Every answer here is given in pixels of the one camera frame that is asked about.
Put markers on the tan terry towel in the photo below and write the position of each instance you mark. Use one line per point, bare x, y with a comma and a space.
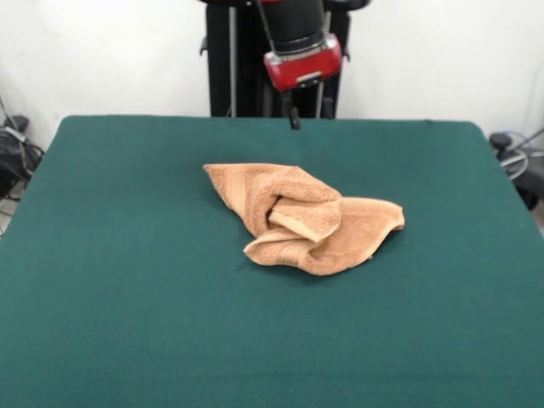
314, 204

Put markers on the dark green table cloth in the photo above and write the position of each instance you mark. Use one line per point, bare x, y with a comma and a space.
127, 306

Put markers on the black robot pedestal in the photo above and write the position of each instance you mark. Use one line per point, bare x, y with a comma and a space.
238, 64

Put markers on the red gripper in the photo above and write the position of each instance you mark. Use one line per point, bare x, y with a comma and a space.
304, 68

